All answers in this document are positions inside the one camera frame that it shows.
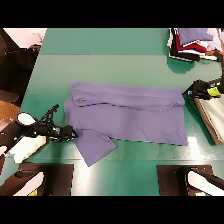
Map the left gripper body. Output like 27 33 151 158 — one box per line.
49 124 79 143

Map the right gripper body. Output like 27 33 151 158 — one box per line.
186 79 215 101

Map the purple T-shirt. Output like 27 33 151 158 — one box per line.
63 80 190 168

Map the grey garment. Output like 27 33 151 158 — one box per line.
194 96 224 144

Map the black garment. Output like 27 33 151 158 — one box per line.
169 49 202 63

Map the red garment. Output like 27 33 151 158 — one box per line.
174 32 208 55

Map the brown garment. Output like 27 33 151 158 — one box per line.
194 99 224 147

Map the purple garment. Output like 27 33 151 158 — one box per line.
176 27 215 47

